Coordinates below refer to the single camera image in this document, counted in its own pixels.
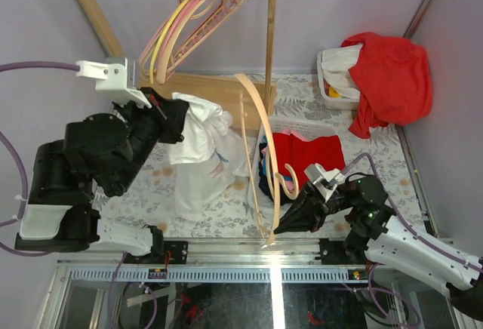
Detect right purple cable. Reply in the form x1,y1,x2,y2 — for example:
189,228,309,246
339,151,483,326

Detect yellow plastic hanger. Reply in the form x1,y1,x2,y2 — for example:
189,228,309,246
149,0,193,84

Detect aluminium rail frame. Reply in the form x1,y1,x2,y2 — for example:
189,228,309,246
37,236,483,329

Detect white front laundry basket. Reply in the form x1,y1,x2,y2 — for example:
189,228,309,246
247,116,337,214

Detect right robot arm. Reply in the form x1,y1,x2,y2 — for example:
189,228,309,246
275,174,482,321

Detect wooden clothes rack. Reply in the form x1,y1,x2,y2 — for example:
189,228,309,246
77,0,276,115

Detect white laundry basket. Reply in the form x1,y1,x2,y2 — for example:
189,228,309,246
317,44,362,111
247,116,337,214

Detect peach hanger on rack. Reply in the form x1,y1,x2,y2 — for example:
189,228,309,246
164,0,247,83

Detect white t shirt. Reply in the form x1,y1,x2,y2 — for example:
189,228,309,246
168,92,248,221

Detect white back laundry basket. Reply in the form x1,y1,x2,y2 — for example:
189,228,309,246
317,44,362,111

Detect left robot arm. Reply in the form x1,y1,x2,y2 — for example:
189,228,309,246
14,88,189,265

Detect peach plastic hanger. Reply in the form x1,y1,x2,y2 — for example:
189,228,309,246
235,73,300,248

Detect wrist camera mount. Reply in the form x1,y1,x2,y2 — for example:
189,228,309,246
75,57,152,109
304,163,344,193

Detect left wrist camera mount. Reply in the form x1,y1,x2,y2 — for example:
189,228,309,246
75,57,152,109

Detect pile of folded clothes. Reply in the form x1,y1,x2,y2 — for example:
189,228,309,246
272,129,346,204

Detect floral table cloth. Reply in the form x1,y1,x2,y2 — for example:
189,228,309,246
94,74,424,238

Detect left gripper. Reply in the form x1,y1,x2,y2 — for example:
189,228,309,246
112,84,192,190

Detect red t shirt on basket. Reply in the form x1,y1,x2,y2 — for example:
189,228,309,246
340,32,433,139

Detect pink plastic hanger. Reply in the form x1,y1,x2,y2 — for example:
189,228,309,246
138,0,191,83

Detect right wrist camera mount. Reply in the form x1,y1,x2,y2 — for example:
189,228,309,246
304,163,344,193

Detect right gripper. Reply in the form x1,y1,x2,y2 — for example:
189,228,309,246
272,181,352,234

